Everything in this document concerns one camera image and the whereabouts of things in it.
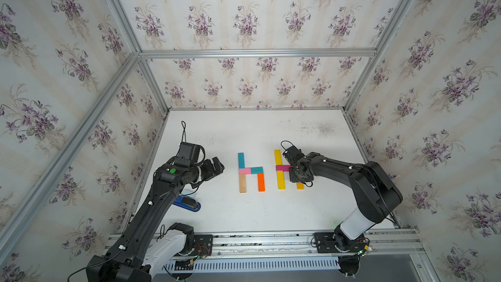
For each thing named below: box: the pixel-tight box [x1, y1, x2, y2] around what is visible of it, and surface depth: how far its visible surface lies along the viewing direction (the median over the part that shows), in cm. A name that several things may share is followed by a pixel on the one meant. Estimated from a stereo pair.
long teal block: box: [237, 152, 246, 170], surface depth 97 cm
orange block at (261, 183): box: [257, 172, 266, 193], surface depth 91 cm
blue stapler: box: [172, 196, 201, 213], surface depth 83 cm
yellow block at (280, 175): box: [276, 171, 287, 190], surface depth 92 cm
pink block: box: [238, 168, 252, 175], surface depth 94 cm
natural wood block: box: [238, 173, 247, 194], surface depth 92 cm
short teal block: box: [250, 166, 264, 175], surface depth 95 cm
